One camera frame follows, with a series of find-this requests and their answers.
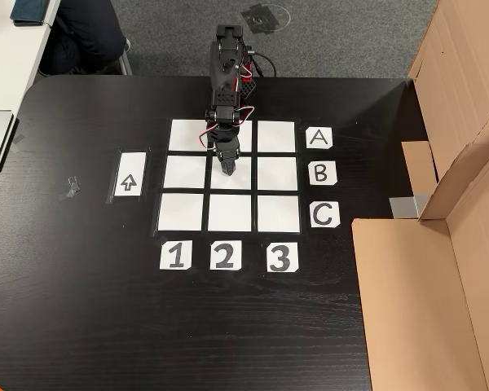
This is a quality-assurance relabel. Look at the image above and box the black power cable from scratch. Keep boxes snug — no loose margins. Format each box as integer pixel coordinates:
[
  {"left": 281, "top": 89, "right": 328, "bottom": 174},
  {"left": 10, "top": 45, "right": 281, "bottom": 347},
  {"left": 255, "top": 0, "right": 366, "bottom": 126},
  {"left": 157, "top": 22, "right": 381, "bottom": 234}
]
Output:
[{"left": 252, "top": 51, "right": 279, "bottom": 78}]

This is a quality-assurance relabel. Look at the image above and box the paper sheet letter C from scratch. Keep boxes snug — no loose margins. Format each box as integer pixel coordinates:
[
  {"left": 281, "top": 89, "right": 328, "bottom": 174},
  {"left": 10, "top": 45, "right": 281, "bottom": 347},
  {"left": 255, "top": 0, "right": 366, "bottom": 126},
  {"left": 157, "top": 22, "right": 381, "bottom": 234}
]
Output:
[{"left": 309, "top": 202, "right": 341, "bottom": 229}]

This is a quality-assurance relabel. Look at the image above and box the paper sheet number 3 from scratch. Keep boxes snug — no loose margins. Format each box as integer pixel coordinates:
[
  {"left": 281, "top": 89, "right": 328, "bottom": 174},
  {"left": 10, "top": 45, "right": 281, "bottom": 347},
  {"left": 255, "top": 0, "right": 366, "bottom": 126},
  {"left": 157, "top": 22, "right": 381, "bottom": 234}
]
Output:
[{"left": 267, "top": 242, "right": 300, "bottom": 273}]

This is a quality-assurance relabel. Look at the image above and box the white desk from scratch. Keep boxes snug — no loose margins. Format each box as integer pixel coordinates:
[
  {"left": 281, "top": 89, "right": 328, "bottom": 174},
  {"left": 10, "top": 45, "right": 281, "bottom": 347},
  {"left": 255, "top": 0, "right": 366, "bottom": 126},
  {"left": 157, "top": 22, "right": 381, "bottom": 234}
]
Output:
[{"left": 0, "top": 0, "right": 62, "bottom": 200}]

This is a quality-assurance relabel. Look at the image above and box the brown cardboard panel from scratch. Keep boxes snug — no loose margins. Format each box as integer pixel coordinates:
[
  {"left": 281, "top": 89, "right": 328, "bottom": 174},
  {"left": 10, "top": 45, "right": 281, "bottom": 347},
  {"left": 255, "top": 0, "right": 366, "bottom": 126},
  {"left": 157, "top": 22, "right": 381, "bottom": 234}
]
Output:
[
  {"left": 351, "top": 142, "right": 489, "bottom": 391},
  {"left": 401, "top": 0, "right": 489, "bottom": 221}
]

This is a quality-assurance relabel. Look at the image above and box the person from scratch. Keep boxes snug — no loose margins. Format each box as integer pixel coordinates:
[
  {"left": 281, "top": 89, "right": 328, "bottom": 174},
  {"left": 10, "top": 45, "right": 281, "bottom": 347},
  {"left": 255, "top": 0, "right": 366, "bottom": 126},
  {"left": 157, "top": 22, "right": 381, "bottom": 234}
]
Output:
[{"left": 38, "top": 0, "right": 127, "bottom": 77}]

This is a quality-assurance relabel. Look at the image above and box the crumpled clear tape piece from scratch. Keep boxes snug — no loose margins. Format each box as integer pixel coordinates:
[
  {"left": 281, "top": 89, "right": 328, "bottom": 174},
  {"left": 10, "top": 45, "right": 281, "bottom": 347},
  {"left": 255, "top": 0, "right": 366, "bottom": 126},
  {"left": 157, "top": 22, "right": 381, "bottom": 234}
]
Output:
[{"left": 59, "top": 176, "right": 82, "bottom": 200}]

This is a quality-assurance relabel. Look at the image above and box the white nine-square grid sheet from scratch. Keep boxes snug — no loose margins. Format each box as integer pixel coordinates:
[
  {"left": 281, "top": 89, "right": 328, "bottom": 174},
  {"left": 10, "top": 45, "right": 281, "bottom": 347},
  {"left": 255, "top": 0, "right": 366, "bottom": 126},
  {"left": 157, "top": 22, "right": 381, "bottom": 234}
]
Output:
[{"left": 152, "top": 117, "right": 303, "bottom": 236}]

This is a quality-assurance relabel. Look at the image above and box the black floor tape patch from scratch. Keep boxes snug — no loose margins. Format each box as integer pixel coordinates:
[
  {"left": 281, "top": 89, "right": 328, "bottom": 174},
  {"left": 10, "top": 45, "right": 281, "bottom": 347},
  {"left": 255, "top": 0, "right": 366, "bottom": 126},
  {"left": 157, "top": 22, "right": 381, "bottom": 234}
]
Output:
[{"left": 240, "top": 3, "right": 279, "bottom": 36}]

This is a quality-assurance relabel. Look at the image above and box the paper sheet letter B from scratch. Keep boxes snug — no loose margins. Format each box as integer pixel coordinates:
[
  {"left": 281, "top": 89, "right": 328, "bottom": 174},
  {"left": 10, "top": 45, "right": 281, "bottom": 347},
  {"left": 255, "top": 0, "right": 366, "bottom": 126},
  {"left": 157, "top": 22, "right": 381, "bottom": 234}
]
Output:
[{"left": 308, "top": 160, "right": 338, "bottom": 187}]

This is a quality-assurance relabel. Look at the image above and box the white arrow paper sheet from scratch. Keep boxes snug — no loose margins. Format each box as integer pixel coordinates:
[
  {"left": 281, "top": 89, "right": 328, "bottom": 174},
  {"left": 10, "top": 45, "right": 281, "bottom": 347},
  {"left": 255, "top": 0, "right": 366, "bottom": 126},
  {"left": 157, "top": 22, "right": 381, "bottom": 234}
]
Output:
[{"left": 107, "top": 146, "right": 152, "bottom": 204}]

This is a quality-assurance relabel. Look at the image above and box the paper sheet letter A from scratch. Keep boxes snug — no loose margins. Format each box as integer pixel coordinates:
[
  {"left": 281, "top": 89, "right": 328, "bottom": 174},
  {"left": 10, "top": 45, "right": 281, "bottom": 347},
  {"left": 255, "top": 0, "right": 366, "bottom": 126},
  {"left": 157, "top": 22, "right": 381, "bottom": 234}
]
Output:
[{"left": 305, "top": 126, "right": 334, "bottom": 150}]

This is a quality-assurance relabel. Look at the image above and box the paper sheet number 1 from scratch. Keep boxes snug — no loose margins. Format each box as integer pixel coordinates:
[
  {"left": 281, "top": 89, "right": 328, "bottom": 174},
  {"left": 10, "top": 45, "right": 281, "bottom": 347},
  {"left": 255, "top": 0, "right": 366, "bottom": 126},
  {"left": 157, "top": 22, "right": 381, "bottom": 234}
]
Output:
[{"left": 159, "top": 239, "right": 192, "bottom": 270}]

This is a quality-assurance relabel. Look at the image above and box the metal chair leg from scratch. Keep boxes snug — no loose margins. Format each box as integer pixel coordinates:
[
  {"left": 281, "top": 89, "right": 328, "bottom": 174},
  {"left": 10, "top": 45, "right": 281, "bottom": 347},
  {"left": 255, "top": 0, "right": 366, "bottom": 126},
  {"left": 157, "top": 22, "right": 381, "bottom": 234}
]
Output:
[{"left": 116, "top": 38, "right": 134, "bottom": 77}]

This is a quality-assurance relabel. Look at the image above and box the paper sheet number 2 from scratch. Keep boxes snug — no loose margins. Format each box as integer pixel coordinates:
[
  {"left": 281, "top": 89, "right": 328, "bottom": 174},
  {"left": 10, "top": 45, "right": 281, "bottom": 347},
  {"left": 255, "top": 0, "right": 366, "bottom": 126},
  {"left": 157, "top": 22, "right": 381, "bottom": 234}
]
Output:
[{"left": 209, "top": 239, "right": 243, "bottom": 271}]

